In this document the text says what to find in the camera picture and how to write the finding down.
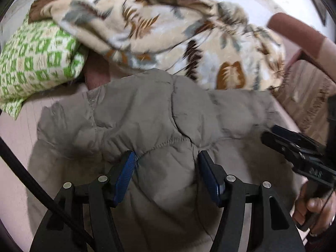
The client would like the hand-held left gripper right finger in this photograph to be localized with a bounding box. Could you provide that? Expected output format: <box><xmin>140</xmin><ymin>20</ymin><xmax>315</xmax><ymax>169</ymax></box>
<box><xmin>198</xmin><ymin>150</ymin><xmax>306</xmax><ymax>252</ymax></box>

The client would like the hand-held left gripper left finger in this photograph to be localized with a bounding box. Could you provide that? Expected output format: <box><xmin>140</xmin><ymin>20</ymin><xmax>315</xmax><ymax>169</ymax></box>
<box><xmin>30</xmin><ymin>150</ymin><xmax>137</xmax><ymax>252</ymax></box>

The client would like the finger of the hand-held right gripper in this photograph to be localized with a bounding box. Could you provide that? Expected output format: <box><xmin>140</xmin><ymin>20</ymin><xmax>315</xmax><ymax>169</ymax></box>
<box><xmin>270</xmin><ymin>125</ymin><xmax>324</xmax><ymax>155</ymax></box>
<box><xmin>261</xmin><ymin>131</ymin><xmax>305</xmax><ymax>164</ymax></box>

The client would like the grey hooded puffer jacket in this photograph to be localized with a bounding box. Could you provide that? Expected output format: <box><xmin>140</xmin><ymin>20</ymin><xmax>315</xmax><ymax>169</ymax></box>
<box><xmin>28</xmin><ymin>68</ymin><xmax>307</xmax><ymax>252</ymax></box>

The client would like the person's right hand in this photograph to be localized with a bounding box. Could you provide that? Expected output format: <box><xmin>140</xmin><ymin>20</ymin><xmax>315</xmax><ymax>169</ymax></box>
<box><xmin>292</xmin><ymin>182</ymin><xmax>336</xmax><ymax>242</ymax></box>

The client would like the padded bed headboard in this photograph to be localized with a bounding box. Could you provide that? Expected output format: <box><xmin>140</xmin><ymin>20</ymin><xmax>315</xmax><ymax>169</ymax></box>
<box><xmin>266</xmin><ymin>13</ymin><xmax>336</xmax><ymax>139</ymax></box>

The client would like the pinkish brown cloth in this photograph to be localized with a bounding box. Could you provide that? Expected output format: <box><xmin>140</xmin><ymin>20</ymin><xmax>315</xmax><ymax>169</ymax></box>
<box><xmin>83</xmin><ymin>55</ymin><xmax>112</xmax><ymax>91</ymax></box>

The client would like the green white patterned pillow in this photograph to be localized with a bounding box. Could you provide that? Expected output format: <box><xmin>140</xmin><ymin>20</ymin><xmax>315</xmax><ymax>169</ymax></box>
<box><xmin>0</xmin><ymin>14</ymin><xmax>88</xmax><ymax>120</ymax></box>

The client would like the leaf print fleece blanket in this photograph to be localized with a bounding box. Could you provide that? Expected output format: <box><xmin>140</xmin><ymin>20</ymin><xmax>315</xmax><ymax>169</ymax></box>
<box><xmin>28</xmin><ymin>0</ymin><xmax>287</xmax><ymax>92</ymax></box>

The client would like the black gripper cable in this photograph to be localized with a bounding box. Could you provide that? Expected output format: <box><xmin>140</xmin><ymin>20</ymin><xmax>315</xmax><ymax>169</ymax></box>
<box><xmin>0</xmin><ymin>136</ymin><xmax>95</xmax><ymax>246</ymax></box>

